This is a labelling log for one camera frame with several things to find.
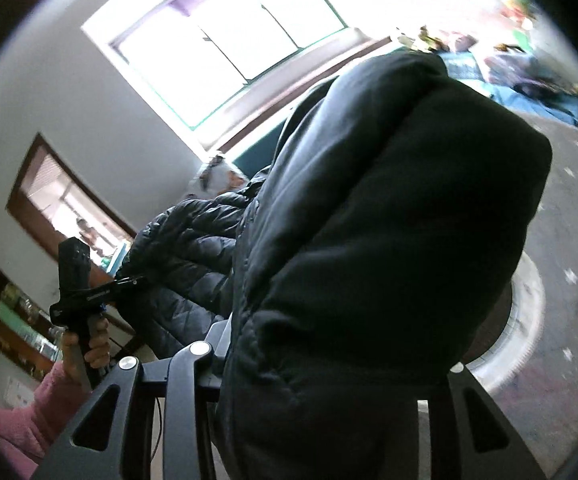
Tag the wooden framed wall opening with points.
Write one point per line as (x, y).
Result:
(19, 200)

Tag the black puffer jacket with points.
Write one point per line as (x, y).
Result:
(369, 210)

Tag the colourful pinwheel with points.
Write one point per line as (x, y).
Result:
(514, 10)

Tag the person's left hand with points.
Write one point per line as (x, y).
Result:
(98, 350)

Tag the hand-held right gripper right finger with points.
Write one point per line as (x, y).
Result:
(444, 435)

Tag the wooden wall shelf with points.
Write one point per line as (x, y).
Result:
(19, 320)

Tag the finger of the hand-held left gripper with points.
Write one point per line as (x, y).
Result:
(125, 287)
(130, 280)

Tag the blue padded bed surround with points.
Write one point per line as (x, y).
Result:
(254, 152)

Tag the round white mat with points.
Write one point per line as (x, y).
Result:
(524, 310)

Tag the pink plush toy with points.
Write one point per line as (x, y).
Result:
(461, 42)

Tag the person's left forearm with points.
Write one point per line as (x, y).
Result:
(34, 420)

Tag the green framed window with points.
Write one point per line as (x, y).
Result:
(219, 35)

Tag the white wall switch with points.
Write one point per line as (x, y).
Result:
(19, 392)

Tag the dark purple cloth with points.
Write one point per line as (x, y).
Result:
(541, 89)

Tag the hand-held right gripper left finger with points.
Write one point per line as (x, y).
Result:
(189, 375)

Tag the large butterfly print pillow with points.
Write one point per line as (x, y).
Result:
(219, 177)

